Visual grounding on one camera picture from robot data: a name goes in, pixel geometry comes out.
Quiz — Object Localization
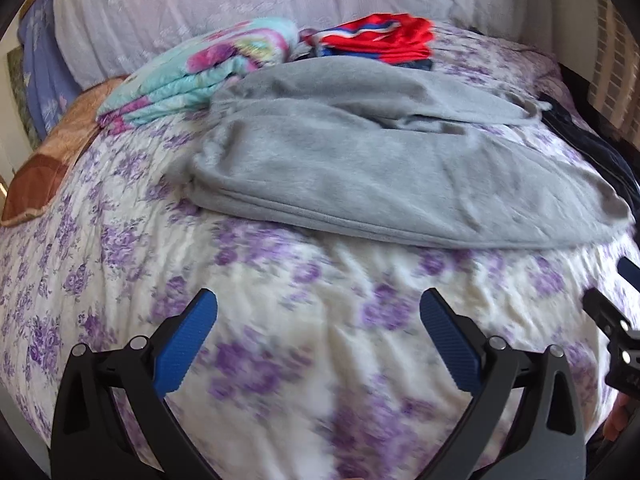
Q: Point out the right hand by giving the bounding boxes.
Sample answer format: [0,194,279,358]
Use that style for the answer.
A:
[602,393,629,441]

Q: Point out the orange brown pillow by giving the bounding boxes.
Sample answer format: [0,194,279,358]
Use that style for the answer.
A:
[1,77,125,228]

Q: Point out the purple floral bedspread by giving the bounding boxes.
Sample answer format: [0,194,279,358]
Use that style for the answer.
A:
[0,22,637,480]

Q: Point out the beige checkered curtain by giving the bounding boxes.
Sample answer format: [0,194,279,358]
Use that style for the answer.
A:
[588,0,639,148]

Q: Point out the grey fleece pants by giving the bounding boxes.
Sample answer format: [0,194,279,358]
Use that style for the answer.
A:
[175,58,632,249]

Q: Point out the folded teal floral quilt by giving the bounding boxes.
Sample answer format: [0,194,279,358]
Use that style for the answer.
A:
[96,18,298,134]

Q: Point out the dark navy clothes pile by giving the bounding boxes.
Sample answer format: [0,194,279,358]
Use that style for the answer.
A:
[539,93,639,214]

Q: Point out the blue floral pillow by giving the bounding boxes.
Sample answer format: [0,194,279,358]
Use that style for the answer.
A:
[17,0,81,141]

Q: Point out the red white blue folded garment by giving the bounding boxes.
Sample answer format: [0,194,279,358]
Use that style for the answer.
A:
[300,13,435,70]

